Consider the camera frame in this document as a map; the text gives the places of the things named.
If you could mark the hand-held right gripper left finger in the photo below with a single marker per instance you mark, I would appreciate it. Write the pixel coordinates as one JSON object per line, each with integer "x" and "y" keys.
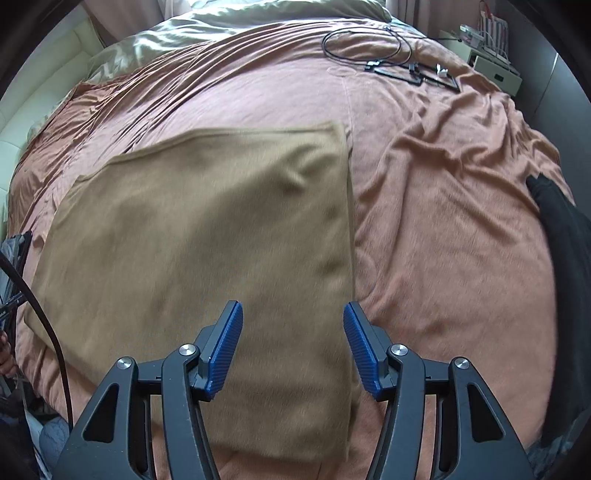
{"x": 226, "y": 346}

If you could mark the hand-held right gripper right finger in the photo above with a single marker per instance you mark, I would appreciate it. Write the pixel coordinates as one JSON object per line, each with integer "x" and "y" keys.
{"x": 362, "y": 350}

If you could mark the brown printed t-shirt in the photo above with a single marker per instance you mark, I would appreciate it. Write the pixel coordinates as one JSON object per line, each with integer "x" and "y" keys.
{"x": 184, "y": 230}

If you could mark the black folded clothes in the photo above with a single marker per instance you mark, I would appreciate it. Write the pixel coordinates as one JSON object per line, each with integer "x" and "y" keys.
{"x": 563, "y": 277}

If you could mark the person's left hand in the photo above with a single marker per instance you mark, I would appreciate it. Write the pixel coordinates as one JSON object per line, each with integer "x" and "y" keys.
{"x": 6, "y": 360}

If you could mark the person's left leg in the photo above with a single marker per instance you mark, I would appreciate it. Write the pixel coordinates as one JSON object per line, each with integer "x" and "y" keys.
{"x": 46, "y": 443}

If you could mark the pink bed blanket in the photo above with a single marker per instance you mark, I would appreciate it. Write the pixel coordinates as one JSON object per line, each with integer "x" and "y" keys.
{"x": 438, "y": 207}

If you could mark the cream padded headboard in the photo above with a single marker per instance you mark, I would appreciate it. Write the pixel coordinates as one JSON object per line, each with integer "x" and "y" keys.
{"x": 27, "y": 115}

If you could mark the small white clip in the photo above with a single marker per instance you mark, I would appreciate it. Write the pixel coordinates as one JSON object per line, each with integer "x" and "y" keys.
{"x": 440, "y": 70}

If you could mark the cream nightstand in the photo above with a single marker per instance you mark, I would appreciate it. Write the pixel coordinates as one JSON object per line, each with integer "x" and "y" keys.
{"x": 498, "y": 76}

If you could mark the beige duvet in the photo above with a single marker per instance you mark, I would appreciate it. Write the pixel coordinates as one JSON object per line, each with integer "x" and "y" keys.
{"x": 231, "y": 18}

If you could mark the pink curtain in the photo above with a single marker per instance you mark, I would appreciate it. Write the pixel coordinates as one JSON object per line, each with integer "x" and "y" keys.
{"x": 415, "y": 14}
{"x": 120, "y": 9}

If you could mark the striped gift bag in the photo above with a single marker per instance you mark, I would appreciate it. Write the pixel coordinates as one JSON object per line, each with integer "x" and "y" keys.
{"x": 494, "y": 23}

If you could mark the black angular frame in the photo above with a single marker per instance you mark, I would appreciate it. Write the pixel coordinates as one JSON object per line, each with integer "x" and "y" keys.
{"x": 415, "y": 79}

